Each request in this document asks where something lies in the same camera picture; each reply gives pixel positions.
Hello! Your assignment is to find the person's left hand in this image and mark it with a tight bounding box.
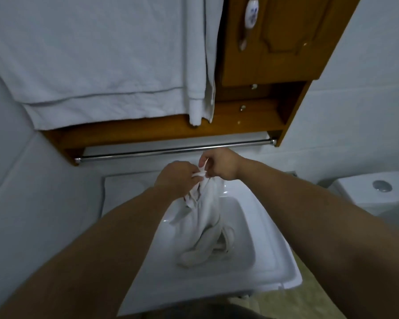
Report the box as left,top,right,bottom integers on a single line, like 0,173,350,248
154,161,205,200

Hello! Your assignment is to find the person's right hand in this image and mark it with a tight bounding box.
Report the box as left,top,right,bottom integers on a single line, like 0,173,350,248
198,148,246,181

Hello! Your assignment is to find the white wet cloth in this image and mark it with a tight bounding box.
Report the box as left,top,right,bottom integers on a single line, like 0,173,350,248
169,158,236,268

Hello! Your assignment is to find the person's right forearm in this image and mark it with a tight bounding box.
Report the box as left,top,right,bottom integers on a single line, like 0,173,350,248
236,158,399,319

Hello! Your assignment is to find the person's left forearm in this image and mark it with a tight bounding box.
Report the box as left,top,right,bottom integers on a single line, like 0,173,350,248
0,187,187,319

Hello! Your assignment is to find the white ceramic sink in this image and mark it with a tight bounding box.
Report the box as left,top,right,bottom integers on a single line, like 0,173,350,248
101,169,303,317

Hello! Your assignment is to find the narrow white hanging towel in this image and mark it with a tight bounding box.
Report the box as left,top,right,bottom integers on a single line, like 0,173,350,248
186,0,225,126

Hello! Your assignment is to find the person's dark clothing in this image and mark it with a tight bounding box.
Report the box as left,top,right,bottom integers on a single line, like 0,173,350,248
143,296,273,319

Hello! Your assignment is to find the large white hanging towel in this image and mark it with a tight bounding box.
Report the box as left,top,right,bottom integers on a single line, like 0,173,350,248
0,0,191,131

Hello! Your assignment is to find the white toilet tank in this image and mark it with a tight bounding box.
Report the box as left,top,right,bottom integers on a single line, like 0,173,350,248
329,171,399,239

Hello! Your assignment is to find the chrome toilet flush button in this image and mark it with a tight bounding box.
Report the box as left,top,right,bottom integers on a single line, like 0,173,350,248
372,180,393,193

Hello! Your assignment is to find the chrome towel rail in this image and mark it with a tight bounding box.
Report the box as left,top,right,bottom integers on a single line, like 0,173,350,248
74,139,277,164

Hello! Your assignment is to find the wooden wall cabinet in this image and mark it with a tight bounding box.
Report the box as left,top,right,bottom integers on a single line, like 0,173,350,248
41,0,362,166

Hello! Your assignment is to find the blue white porcelain cabinet handle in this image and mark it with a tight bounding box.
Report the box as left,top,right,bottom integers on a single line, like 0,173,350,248
238,0,260,52

